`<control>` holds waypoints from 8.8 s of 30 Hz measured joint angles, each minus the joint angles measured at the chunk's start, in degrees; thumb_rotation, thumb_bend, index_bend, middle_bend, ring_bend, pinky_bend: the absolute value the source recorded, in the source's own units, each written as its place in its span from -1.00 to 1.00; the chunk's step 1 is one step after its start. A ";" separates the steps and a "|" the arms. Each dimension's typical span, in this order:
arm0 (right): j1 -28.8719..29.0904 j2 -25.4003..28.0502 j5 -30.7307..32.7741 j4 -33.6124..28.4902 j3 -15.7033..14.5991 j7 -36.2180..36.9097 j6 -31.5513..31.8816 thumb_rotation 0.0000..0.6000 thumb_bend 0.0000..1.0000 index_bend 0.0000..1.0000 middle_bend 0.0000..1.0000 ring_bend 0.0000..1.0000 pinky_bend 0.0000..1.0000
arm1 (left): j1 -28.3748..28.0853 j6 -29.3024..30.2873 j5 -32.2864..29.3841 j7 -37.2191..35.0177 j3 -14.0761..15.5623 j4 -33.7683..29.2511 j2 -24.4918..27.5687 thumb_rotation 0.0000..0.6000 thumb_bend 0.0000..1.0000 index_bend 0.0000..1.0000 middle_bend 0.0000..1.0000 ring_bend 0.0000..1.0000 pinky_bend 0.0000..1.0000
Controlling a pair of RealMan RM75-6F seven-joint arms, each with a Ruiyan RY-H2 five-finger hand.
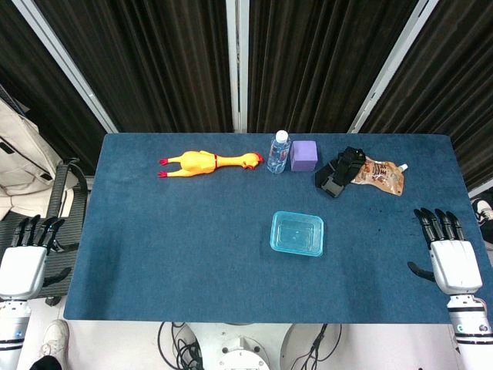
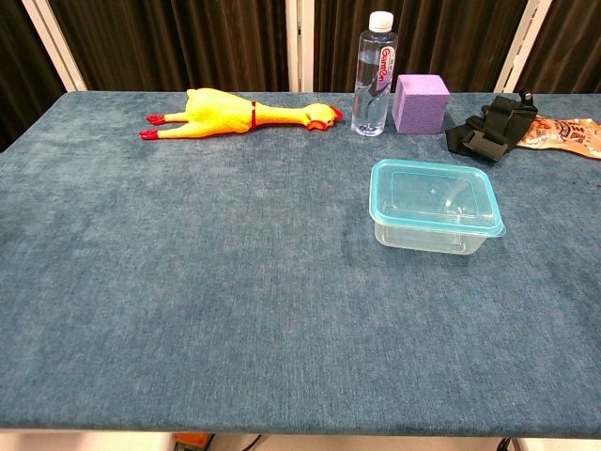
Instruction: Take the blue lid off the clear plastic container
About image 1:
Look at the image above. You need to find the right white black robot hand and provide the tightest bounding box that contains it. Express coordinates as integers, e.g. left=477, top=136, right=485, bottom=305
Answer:
left=407, top=207, right=484, bottom=297

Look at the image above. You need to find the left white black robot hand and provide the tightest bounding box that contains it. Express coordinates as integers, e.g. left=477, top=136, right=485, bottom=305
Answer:
left=0, top=214, right=72, bottom=301

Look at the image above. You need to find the blue translucent container lid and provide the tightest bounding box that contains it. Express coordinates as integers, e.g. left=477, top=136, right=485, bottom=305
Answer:
left=270, top=210, right=324, bottom=256

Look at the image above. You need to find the clear plastic container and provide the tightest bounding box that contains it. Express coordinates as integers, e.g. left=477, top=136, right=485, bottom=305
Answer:
left=270, top=210, right=324, bottom=257

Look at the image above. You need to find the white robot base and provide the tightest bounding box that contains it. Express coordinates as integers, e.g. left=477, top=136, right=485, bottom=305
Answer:
left=183, top=322, right=298, bottom=370

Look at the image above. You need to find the black and white sneaker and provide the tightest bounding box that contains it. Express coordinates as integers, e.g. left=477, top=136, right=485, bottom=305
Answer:
left=471, top=197, right=493, bottom=244

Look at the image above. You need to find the black office chair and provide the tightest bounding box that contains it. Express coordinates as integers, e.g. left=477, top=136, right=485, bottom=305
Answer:
left=0, top=157, right=89, bottom=308

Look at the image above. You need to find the brown spouted food pouch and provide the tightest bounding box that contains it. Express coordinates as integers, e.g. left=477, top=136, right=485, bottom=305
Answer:
left=352, top=156, right=409, bottom=197

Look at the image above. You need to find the beige fabric bag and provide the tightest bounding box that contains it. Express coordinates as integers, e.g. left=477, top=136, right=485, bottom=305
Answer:
left=0, top=86, right=65, bottom=220

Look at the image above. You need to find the blue felt table mat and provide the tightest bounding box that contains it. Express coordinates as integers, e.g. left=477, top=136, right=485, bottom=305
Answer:
left=63, top=133, right=493, bottom=325

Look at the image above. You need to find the black pleated curtain panel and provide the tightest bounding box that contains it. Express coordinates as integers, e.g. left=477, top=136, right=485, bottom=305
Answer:
left=33, top=0, right=234, bottom=134
left=247, top=0, right=420, bottom=134
left=0, top=0, right=108, bottom=177
left=361, top=0, right=493, bottom=192

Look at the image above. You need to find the purple foam cube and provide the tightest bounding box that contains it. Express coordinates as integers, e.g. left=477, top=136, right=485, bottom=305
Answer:
left=290, top=140, right=320, bottom=173

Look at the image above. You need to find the yellow rubber chicken toy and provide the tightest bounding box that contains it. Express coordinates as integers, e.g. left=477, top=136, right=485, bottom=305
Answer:
left=156, top=150, right=266, bottom=179

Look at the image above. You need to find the clear water bottle white cap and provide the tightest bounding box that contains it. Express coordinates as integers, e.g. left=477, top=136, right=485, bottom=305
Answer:
left=267, top=129, right=291, bottom=175

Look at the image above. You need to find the black floor cable bundle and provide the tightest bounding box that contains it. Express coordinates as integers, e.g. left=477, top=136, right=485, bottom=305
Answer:
left=156, top=321, right=205, bottom=370
left=287, top=323, right=344, bottom=370

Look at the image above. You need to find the silver aluminium frame post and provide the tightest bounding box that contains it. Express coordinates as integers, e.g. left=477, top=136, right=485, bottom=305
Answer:
left=225, top=0, right=250, bottom=134
left=347, top=0, right=441, bottom=134
left=10, top=0, right=119, bottom=134

